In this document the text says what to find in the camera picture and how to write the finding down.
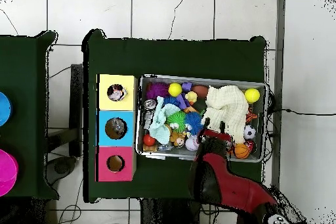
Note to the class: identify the green spiky puffer ball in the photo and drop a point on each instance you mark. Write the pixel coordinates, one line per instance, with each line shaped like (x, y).
(177, 119)

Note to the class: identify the orange toy basketball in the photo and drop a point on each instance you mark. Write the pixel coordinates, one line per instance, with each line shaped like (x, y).
(241, 151)

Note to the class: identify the cream knitted cloth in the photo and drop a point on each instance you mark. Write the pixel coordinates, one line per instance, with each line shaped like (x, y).
(228, 103)

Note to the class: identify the small soccer ball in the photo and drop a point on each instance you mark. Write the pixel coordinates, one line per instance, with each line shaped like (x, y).
(250, 132)

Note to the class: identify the purple spiky ball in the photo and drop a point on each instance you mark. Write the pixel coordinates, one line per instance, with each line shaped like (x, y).
(157, 90)

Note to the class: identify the white baseball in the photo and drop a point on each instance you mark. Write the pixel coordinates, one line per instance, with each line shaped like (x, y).
(191, 143)

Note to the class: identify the magenta round bowl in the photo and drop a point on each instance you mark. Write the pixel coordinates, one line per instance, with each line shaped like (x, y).
(6, 171)

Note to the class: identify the light teal cloth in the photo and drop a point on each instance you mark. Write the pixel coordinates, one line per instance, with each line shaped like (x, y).
(158, 126)

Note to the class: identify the dark green table cloth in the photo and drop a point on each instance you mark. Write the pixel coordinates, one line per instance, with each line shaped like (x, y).
(183, 58)
(26, 76)

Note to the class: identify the wooden box with three holes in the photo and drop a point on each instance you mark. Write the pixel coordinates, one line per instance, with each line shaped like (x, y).
(123, 140)

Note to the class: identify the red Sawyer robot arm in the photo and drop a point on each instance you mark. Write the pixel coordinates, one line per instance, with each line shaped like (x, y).
(236, 189)

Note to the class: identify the colourful patterned cloth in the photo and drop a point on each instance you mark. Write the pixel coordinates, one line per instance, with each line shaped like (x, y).
(116, 92)

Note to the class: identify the grey stand base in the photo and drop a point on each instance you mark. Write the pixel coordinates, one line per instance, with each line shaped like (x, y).
(61, 167)

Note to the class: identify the blue puffer ball with eyes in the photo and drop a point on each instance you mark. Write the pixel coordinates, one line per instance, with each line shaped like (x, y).
(194, 122)

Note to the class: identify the yellow ball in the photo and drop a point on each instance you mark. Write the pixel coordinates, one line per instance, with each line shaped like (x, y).
(175, 89)
(252, 95)

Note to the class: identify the blue round bowl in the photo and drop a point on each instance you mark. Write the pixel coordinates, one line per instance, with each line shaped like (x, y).
(4, 109)

